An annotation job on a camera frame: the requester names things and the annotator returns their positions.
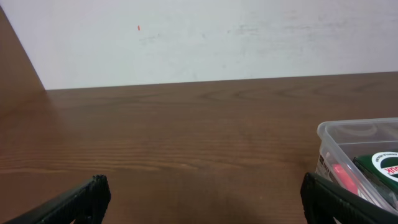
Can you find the clear plastic container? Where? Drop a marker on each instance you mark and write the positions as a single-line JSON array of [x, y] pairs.
[[342, 141]]

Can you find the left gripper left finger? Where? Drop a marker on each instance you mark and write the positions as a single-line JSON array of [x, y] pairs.
[[86, 203]]

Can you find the green box round logo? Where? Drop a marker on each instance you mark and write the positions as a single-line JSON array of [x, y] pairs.
[[381, 171]]

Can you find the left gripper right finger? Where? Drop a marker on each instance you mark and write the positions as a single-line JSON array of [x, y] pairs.
[[325, 202]]

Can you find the red medicine box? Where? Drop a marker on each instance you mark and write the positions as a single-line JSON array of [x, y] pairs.
[[345, 179]]

